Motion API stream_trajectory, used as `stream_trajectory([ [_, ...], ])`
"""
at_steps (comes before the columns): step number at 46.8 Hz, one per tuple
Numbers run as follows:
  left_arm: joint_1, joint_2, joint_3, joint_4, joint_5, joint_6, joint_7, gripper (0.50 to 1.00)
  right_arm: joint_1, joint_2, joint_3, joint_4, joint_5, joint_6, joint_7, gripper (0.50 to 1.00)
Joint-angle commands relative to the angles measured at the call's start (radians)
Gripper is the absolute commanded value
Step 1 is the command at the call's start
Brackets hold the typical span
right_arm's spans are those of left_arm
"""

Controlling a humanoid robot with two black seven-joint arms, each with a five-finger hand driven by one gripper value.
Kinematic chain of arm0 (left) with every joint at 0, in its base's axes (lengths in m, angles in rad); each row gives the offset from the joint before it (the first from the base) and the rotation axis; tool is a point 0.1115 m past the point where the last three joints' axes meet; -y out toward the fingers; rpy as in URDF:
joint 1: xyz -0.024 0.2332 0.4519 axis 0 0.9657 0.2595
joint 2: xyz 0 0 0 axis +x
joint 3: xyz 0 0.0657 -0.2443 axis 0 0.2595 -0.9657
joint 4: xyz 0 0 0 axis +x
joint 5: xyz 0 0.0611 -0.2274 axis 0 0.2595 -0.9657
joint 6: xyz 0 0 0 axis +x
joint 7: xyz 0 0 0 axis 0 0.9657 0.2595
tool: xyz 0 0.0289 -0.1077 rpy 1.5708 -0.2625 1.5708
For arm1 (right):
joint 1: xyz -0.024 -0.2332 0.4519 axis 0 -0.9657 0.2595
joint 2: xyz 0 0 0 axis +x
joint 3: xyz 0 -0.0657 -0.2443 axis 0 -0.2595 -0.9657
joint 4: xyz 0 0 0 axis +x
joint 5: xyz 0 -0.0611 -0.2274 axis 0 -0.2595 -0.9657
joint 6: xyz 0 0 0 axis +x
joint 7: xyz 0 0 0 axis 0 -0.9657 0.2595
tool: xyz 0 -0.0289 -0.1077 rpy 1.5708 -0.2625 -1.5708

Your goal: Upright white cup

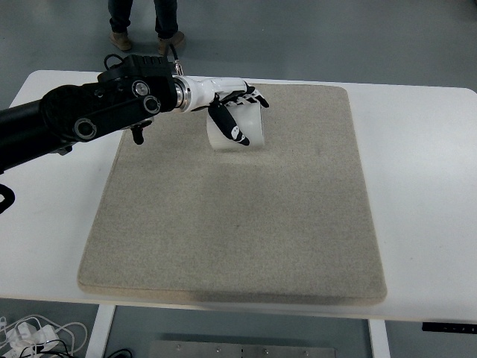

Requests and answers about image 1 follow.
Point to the white and black hand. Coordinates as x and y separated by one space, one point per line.
203 91

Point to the white ribbed cup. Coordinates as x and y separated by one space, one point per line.
253 127

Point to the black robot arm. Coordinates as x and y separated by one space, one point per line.
74 112

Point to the person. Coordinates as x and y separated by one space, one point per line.
165 18

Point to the beige felt mat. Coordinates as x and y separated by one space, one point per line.
231 231

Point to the white table leg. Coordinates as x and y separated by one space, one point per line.
379 339
100 332

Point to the grey metal plate with screws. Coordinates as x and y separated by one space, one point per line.
242 350

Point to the black table control panel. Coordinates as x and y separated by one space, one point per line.
447 326

